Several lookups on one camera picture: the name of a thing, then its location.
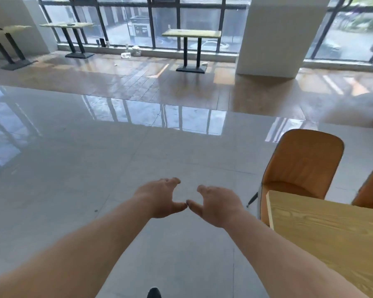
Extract person's right hand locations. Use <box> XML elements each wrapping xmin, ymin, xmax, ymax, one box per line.
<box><xmin>186</xmin><ymin>185</ymin><xmax>245</xmax><ymax>229</ymax></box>

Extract orange upholstered chair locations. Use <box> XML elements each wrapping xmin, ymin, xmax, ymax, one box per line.
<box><xmin>247</xmin><ymin>129</ymin><xmax>345</xmax><ymax>227</ymax></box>
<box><xmin>351</xmin><ymin>158</ymin><xmax>373</xmax><ymax>211</ymax></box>

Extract white square pillar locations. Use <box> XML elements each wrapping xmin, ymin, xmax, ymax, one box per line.
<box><xmin>235</xmin><ymin>0</ymin><xmax>331</xmax><ymax>79</ymax></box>

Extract person's left forearm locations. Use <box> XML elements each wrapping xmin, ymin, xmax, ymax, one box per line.
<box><xmin>0</xmin><ymin>193</ymin><xmax>153</xmax><ymax>298</ymax></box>

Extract light wooden table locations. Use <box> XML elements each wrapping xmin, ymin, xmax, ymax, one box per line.
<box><xmin>266</xmin><ymin>190</ymin><xmax>373</xmax><ymax>298</ymax></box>

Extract person's right forearm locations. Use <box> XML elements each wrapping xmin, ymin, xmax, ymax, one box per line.
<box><xmin>221</xmin><ymin>211</ymin><xmax>369</xmax><ymax>298</ymax></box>

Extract white car outside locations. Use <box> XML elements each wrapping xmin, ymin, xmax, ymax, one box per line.
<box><xmin>190</xmin><ymin>41</ymin><xmax>230</xmax><ymax>51</ymax></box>

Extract wooden table with black legs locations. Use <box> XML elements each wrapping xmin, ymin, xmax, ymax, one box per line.
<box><xmin>39</xmin><ymin>22</ymin><xmax>95</xmax><ymax>59</ymax></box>
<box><xmin>0</xmin><ymin>25</ymin><xmax>38</xmax><ymax>71</ymax></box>
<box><xmin>162</xmin><ymin>29</ymin><xmax>222</xmax><ymax>74</ymax></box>

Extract black window frame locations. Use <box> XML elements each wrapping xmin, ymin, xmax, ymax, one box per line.
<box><xmin>37</xmin><ymin>0</ymin><xmax>373</xmax><ymax>64</ymax></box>

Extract person's left hand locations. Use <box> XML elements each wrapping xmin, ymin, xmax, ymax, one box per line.
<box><xmin>133</xmin><ymin>177</ymin><xmax>188</xmax><ymax>219</ymax></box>

